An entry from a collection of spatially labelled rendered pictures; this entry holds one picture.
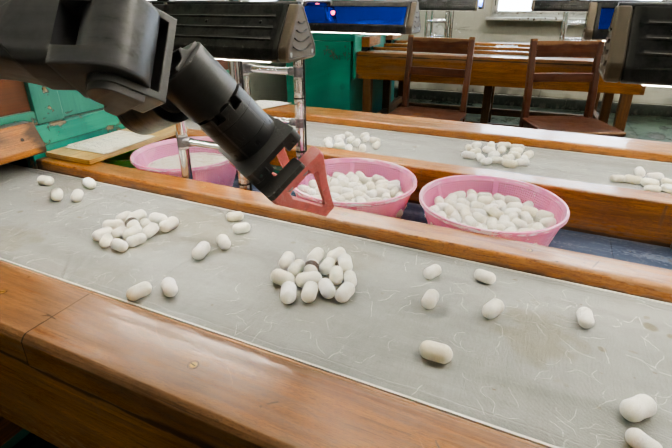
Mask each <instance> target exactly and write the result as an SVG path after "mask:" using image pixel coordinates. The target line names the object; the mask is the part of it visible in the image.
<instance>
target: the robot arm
mask: <svg viewBox="0 0 672 448"><path fill-rule="evenodd" d="M176 25H177V19H175V18H174V17H172V16H170V15H168V14H167V13H165V12H163V11H162V10H160V9H158V8H156V7H155V6H153V5H152V4H151V3H149V2H148V1H147V0H0V79H4V80H14V81H21V82H27V83H32V84H37V85H41V86H45V87H49V88H50V89H52V90H76V91H78V92H79V93H81V94H82V95H83V96H84V97H85V98H90V99H92V100H93V101H95V102H97V103H100V104H103V105H104V111H105V112H107V113H109V114H112V115H115V116H117V117H118V119H119V120H120V122H121V123H122V124H123V125H124V126H125V127H126V128H127V129H129V130H130V131H132V132H134V133H136V134H140V135H150V134H153V133H155V132H158V131H160V130H163V129H165V128H168V127H170V126H173V125H175V124H178V123H180V122H183V121H185V120H187V119H188V118H189V119H190V120H191V121H192V122H193V123H197V124H198V125H199V126H200V127H201V130H202V131H203V132H204V133H205V134H206V135H207V136H208V137H210V138H211V139H212V140H213V141H214V142H215V143H216V144H217V145H218V146H219V149H218V151H219V152H220V153H221V154H222V155H223V156H224V157H225V158H227V159H228V160H229V163H230V164H231V165H232V166H233V167H234V168H235V169H236V170H238V171H239V172H240V173H241V174H242V175H243V176H244V177H245V178H246V179H247V180H248V181H249V182H250V183H251V184H253V185H254V186H255V187H256V188H257V189H258V190H259V191H260V192H261V193H262V194H263V195H265V196H266V197H267V198H268V199H269V200H270V201H271V202H272V203H273V204H275V205H279V206H284V207H288V208H293V209H298V210H303V211H307V212H311V213H314V214H318V215H321V216H327V215H328V214H329V213H330V212H331V211H332V209H333V208H334V204H333V200H332V196H331V193H330V189H329V185H328V180H327V173H326V167H325V160H324V155H323V153H322V152H321V151H320V149H318V148H316V147H314V146H311V147H310V148H309V149H308V150H307V152H306V153H305V154H304V155H303V156H302V157H301V158H300V159H299V160H297V159H296V158H292V159H291V160H290V161H289V159H288V156H287V154H286V151H285V149H284V147H285V148H286V149H287V150H288V151H291V149H292V148H293V147H294V146H295V145H296V144H297V143H298V142H299V141H300V139H301V136H300V135H299V134H298V132H297V131H296V130H295V129H294V128H293V127H292V126H290V125H288V124H286V123H284V122H282V121H280V120H278V119H277V118H275V117H273V116H271V115H269V114H267V113H265V112H264V111H263V110H262V109H261V108H260V106H259V105H258V104H257V103H256V102H255V101H254V100H253V99H252V98H251V97H250V96H249V95H248V94H247V92H246V91H245V90H244V89H242V88H241V87H240V86H239V85H237V83H236V81H235V80H234V78H233V77H232V76H231V75H230V74H229V73H228V72H227V71H226V70H225V69H224V68H223V67H222V66H221V65H220V63H219V62H218V61H217V60H216V59H215V58H214V57H213V56H212V55H211V54H210V53H209V52H208V51H207V49H206V48H205V47H204V46H203V45H202V44H201V43H200V42H196V41H194V42H193V43H191V44H189V45H187V46H186V47H184V48H181V47H180V48H178V49H176V50H175V51H173V47H174V40H175V32H176ZM236 85H237V86H236ZM276 156H277V158H278V160H279V162H280V164H281V166H282V168H283V169H282V170H281V171H280V172H279V173H278V174H276V173H274V172H273V171H274V170H275V168H274V167H273V166H272V165H271V164H270V162H271V161H272V160H273V159H274V158H275V157H276ZM310 173H311V174H314V177H315V180H316V183H317V186H318V189H319V192H320V195H321V198H322V203H321V204H316V203H313V202H310V201H307V200H304V199H301V198H298V197H295V196H292V195H291V192H292V191H293V190H294V189H295V188H296V187H297V186H298V185H299V184H300V183H301V181H302V180H303V179H304V178H305V177H306V176H307V175H308V174H310Z"/></svg>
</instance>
